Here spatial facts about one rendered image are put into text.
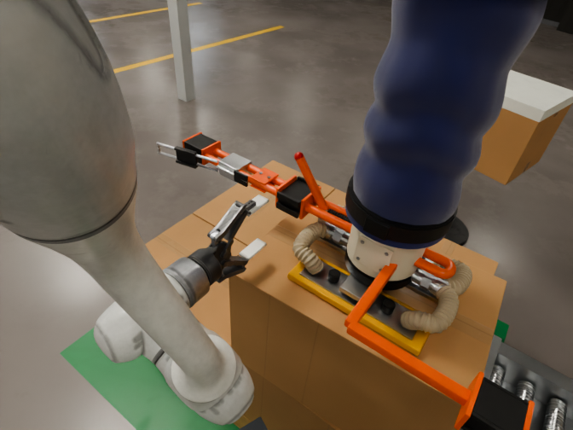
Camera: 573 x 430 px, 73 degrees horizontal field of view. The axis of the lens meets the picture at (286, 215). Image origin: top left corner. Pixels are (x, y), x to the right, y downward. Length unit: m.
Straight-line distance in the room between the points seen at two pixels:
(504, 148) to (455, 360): 1.42
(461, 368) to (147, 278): 0.69
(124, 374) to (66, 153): 1.78
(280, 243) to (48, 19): 0.91
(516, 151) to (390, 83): 1.55
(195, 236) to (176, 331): 1.17
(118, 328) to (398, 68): 0.60
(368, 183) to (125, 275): 0.47
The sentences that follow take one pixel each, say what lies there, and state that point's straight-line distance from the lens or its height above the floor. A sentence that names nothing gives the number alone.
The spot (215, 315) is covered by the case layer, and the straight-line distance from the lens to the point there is 1.39.
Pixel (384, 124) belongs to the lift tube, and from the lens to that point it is 0.69.
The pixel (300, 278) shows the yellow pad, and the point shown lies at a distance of 0.94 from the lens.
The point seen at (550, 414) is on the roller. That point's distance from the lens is 1.51.
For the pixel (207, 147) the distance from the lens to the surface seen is 1.14.
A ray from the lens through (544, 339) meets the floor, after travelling 2.48.
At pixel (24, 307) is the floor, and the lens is 2.36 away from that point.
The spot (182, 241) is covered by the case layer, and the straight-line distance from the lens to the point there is 1.65.
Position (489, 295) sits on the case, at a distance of 1.10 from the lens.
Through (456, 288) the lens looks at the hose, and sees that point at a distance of 0.94.
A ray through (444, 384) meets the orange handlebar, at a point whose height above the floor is 1.09.
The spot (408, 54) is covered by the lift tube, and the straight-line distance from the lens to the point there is 0.64.
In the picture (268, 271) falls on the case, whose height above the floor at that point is 0.94.
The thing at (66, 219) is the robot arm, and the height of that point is 1.51.
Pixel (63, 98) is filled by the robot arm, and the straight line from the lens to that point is 0.20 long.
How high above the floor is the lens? 1.67
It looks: 40 degrees down
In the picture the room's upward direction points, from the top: 5 degrees clockwise
